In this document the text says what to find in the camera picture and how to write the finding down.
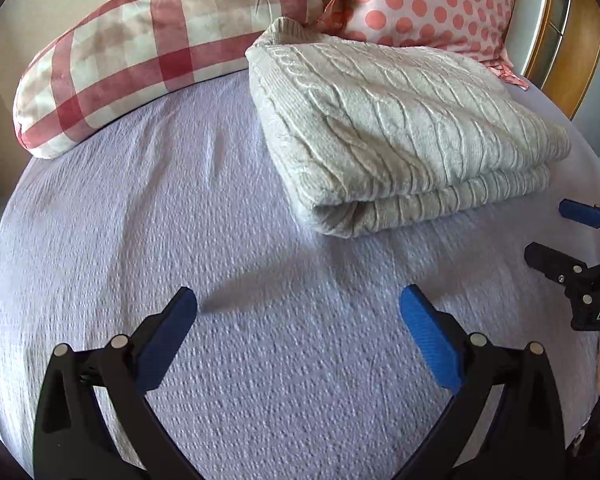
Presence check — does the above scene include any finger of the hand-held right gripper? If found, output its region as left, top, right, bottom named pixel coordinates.
left=524, top=241, right=596, bottom=291
left=558, top=199, right=600, bottom=231

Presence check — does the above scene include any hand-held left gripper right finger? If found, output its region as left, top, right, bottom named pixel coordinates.
left=399, top=284, right=567, bottom=480

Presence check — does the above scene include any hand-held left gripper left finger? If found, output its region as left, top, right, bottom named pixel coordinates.
left=32, top=286, right=199, bottom=480

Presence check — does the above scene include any cream cable-knit sweater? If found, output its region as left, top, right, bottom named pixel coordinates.
left=245, top=16, right=572, bottom=239

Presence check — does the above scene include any lilac textured bedspread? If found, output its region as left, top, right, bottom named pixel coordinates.
left=0, top=57, right=600, bottom=480

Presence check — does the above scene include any wooden cabinet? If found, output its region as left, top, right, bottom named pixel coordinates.
left=523, top=0, right=600, bottom=121

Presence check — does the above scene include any pink polka dot pillow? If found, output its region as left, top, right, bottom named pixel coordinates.
left=314, top=0, right=531, bottom=92

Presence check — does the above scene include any red checked pillow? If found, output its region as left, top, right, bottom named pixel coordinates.
left=13, top=0, right=352, bottom=160

